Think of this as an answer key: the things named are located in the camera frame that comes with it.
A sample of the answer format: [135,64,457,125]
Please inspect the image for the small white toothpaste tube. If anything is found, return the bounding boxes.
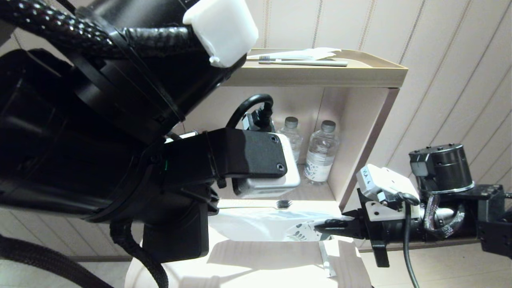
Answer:
[319,241,336,278]

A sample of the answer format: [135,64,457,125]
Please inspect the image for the white blue patterned pouch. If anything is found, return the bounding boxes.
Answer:
[208,210,352,242]

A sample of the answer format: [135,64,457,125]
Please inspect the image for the white toothbrush dark bristles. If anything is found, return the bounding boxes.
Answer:
[218,200,291,211]

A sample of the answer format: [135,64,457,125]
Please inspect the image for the small clear water bottle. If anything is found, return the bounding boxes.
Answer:
[304,120,340,185]
[279,117,303,164]

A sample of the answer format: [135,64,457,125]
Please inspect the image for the beige wooden shelf cabinet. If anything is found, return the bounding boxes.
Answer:
[124,86,400,288]

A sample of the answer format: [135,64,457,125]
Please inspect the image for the grey-green toothbrush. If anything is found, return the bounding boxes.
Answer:
[259,56,348,67]

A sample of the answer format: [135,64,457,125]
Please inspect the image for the white paper wrapper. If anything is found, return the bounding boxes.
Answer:
[246,48,342,61]

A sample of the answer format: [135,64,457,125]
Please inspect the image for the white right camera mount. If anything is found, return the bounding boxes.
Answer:
[364,200,420,222]

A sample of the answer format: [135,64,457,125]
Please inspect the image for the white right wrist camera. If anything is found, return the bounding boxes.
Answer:
[356,164,420,206]

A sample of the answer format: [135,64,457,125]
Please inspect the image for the black braided cable sleeve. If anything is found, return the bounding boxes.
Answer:
[0,0,200,288]

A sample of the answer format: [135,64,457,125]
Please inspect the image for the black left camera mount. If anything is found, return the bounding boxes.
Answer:
[206,128,288,180]

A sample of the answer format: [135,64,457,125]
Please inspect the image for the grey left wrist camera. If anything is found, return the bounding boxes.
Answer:
[232,134,301,199]

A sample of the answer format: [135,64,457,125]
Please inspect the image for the black left camera cable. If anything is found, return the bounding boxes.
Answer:
[226,94,276,132]

